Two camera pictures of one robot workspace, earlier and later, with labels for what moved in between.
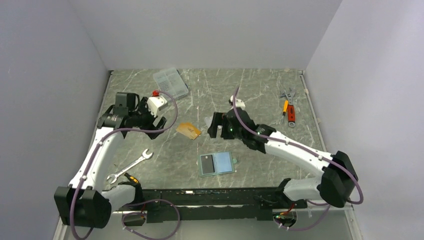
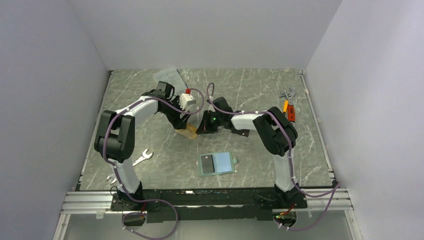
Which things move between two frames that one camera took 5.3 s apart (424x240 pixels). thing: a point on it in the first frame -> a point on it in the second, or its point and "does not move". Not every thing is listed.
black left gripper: (142, 107) -> (178, 123)
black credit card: (207, 164) does not move
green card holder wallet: (216, 163) does not move
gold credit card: (189, 130) does not move
